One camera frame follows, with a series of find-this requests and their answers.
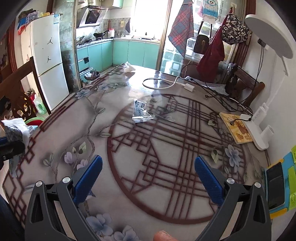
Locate black smartphone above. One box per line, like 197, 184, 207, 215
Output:
266, 162, 285, 210

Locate red garment hanging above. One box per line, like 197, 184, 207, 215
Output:
196, 16, 227, 83

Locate teal kitchen cabinets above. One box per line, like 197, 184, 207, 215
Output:
77, 39, 159, 82

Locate white refrigerator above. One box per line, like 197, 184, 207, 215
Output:
21, 14, 69, 111

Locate red bin with green rim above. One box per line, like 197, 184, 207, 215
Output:
25, 116, 45, 126

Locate green kitchen trash bin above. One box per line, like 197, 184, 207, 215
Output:
84, 70, 100, 81

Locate range hood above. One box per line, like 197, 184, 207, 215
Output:
76, 5, 108, 28

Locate black cable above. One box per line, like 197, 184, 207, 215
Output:
180, 63, 254, 117

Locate clear plastic wrapper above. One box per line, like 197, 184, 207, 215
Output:
132, 99, 153, 123

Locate white charger cable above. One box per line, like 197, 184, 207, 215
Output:
141, 75, 195, 93

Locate white power strip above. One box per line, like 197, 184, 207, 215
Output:
240, 102, 274, 151

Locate patterned black white bag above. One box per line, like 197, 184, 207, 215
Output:
222, 13, 249, 45

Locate brown handbag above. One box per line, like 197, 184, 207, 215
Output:
193, 21, 212, 55

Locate plaid cloth hanging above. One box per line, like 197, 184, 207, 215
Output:
168, 1, 194, 58

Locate right hand thumb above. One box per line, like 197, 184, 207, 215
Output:
153, 230, 178, 241

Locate yellow picture book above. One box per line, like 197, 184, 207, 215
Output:
219, 113, 253, 145

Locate dark wooden carved chair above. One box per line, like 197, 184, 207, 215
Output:
1, 57, 51, 121

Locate black wok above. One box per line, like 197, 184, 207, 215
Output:
93, 30, 109, 39

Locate floral patterned tablecloth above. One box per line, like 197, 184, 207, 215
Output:
3, 66, 270, 240

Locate white desk lamp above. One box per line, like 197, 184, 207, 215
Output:
245, 14, 293, 76

